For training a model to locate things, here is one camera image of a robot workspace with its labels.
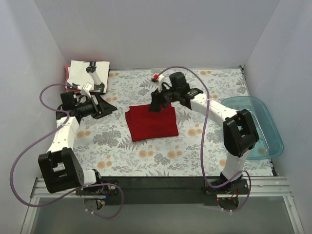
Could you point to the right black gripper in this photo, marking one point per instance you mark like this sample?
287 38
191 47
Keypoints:
158 98

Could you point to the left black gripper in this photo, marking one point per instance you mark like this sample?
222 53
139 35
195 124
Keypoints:
98 106

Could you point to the red t shirt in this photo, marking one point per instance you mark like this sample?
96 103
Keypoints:
67 69
145 125

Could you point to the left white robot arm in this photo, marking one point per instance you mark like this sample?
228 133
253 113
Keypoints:
59 166

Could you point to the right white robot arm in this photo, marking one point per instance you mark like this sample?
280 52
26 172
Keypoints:
239 131

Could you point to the white printed folded t shirt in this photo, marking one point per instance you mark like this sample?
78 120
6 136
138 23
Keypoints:
94 72

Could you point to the red folded t shirt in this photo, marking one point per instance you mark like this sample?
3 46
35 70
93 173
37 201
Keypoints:
67 69

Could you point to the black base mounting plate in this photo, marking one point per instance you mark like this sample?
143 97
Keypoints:
174 190

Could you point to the teal plastic bin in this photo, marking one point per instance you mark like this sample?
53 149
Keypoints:
270 144

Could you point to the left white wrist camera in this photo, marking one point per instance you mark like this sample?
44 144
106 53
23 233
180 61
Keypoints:
87 89

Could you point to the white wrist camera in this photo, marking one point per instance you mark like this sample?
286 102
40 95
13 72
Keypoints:
158 79
87 89

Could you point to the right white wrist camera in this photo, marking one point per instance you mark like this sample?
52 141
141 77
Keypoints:
158 79

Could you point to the aluminium frame rail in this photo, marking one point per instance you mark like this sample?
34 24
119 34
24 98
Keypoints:
268 208

